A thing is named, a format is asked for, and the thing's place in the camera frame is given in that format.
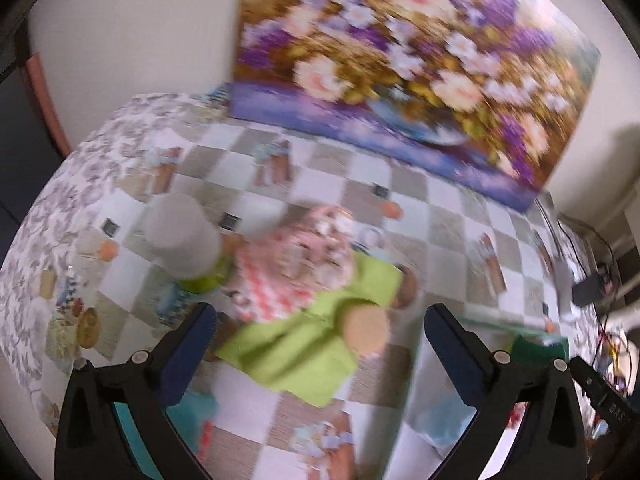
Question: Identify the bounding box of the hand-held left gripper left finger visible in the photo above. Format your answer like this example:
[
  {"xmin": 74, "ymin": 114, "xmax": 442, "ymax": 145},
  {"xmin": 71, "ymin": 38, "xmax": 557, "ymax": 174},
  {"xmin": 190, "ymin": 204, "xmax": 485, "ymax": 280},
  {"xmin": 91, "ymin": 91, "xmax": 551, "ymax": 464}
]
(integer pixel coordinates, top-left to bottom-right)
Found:
[{"xmin": 54, "ymin": 301, "xmax": 218, "ymax": 480}]

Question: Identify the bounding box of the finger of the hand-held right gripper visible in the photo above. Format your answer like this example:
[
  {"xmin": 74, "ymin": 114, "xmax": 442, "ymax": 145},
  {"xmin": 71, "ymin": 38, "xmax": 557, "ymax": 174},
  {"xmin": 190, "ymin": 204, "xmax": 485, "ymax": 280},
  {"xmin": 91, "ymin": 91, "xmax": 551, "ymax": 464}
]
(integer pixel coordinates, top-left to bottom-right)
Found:
[{"xmin": 570, "ymin": 356, "xmax": 606, "ymax": 403}]

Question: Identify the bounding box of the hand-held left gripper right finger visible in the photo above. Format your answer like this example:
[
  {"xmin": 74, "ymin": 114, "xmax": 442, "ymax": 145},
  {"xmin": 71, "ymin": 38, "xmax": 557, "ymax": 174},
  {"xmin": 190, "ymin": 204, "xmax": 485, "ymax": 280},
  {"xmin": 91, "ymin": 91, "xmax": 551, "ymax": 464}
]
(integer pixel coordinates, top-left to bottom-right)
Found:
[{"xmin": 424, "ymin": 302, "xmax": 587, "ymax": 480}]

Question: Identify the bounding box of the dark green cloth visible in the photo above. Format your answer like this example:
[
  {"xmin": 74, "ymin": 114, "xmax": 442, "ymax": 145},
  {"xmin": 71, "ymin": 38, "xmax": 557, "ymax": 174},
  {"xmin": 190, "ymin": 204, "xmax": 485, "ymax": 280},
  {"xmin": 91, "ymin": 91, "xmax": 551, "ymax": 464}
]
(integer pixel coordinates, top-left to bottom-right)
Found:
[{"xmin": 510, "ymin": 335, "xmax": 568, "ymax": 366}]

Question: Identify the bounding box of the lime green soft toy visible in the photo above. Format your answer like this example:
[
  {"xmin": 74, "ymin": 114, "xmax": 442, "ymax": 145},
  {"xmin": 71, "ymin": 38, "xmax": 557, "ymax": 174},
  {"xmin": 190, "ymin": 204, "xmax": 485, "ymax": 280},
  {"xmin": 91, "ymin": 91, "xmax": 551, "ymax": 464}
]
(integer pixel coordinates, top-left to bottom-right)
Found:
[{"xmin": 215, "ymin": 252, "xmax": 421, "ymax": 408}]

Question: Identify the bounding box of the black power adapter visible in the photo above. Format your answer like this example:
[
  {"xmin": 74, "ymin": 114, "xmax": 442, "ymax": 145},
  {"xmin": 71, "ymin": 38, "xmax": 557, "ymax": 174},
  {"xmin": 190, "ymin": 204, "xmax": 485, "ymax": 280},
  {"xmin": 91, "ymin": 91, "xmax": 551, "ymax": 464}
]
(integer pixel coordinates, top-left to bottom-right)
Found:
[{"xmin": 572, "ymin": 272, "xmax": 613, "ymax": 306}]

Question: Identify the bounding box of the white power strip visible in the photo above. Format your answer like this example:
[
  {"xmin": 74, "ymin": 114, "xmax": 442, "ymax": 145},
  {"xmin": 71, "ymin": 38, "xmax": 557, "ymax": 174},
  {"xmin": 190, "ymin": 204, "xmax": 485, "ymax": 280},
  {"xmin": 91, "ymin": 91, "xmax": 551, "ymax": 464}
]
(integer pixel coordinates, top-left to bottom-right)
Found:
[{"xmin": 552, "ymin": 255, "xmax": 583, "ymax": 321}]

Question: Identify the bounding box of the pink white patterned cloth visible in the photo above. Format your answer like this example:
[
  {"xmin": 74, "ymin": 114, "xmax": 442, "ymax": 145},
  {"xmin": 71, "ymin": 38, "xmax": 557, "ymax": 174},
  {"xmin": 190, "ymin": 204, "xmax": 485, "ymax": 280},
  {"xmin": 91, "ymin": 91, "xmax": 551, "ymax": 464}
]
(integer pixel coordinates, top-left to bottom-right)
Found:
[{"xmin": 220, "ymin": 230, "xmax": 321, "ymax": 323}]

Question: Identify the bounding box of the checked tablecloth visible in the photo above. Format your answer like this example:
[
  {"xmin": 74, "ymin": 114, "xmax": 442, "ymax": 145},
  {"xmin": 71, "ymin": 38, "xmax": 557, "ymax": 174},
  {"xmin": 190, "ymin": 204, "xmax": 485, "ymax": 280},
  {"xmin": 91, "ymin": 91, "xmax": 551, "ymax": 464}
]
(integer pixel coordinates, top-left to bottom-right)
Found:
[{"xmin": 45, "ymin": 120, "xmax": 566, "ymax": 480}]

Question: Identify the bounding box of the floral pink scrunchie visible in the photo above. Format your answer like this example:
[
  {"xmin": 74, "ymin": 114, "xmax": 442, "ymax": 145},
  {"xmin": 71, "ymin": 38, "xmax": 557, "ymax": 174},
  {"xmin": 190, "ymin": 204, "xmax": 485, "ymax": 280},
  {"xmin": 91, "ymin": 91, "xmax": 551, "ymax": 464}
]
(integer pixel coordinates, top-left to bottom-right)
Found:
[{"xmin": 280, "ymin": 205, "xmax": 358, "ymax": 291}]

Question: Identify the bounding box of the floral tablecloth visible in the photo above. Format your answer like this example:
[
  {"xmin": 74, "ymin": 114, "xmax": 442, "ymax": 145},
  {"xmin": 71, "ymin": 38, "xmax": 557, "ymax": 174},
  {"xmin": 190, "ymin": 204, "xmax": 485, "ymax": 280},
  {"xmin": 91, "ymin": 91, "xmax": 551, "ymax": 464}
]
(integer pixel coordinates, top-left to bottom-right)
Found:
[{"xmin": 0, "ymin": 91, "xmax": 236, "ymax": 441}]

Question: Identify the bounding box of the brown wooden chair back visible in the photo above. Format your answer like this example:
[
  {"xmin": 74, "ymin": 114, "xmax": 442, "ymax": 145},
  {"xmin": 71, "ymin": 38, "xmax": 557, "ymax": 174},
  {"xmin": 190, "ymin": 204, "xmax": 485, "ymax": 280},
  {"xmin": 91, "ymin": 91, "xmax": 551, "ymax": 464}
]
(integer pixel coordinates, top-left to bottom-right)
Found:
[{"xmin": 25, "ymin": 52, "xmax": 73, "ymax": 158}]

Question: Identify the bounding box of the flower bouquet painting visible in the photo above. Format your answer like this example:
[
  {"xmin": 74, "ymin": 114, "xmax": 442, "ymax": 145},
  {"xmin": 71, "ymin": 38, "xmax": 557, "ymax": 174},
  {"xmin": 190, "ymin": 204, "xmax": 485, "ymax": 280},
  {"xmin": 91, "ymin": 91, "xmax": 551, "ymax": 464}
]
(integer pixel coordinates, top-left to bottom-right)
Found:
[{"xmin": 227, "ymin": 0, "xmax": 602, "ymax": 213}]

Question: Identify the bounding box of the black cable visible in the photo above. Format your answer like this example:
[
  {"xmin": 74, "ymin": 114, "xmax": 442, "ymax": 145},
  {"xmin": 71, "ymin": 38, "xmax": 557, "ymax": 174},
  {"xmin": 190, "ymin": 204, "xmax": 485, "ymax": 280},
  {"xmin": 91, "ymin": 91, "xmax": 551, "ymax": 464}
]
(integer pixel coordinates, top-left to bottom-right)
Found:
[{"xmin": 537, "ymin": 195, "xmax": 618, "ymax": 281}]

